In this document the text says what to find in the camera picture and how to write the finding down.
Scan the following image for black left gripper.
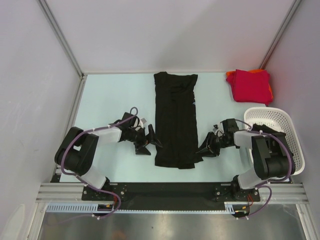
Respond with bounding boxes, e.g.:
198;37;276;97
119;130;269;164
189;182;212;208
128;124;162;156

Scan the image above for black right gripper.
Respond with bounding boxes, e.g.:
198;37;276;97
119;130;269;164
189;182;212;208
195;131;232;158

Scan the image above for black t shirt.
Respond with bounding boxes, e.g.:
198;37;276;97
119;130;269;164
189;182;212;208
251;123;294;157
154;71;203;170

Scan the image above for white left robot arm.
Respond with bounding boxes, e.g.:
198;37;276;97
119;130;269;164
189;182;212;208
54;112;163;200

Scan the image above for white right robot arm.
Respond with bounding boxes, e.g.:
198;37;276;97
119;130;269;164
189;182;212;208
196;118;296;201

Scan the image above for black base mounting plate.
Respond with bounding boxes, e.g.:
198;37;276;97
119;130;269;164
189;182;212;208
81;181;261;212

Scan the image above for black t shirt in basket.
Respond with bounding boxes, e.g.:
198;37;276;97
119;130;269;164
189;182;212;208
251;123;294;157

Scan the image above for folded red t shirt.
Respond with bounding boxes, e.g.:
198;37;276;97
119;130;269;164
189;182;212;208
225;69;273;104

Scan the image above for white plastic laundry basket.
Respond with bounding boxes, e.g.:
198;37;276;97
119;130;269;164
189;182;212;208
243;107;306;176

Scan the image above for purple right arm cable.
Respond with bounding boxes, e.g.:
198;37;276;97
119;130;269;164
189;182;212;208
232;119;293;221

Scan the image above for white slotted cable duct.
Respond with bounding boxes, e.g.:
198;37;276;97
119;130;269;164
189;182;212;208
46;203;114;214

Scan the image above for left aluminium corner post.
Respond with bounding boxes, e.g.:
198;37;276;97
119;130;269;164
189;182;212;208
37;0;85;78

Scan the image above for aluminium corner post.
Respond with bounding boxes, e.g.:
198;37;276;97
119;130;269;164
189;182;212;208
37;0;85;78
259;0;304;69

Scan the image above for right aluminium corner post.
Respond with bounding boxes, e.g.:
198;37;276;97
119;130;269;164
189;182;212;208
259;0;304;69

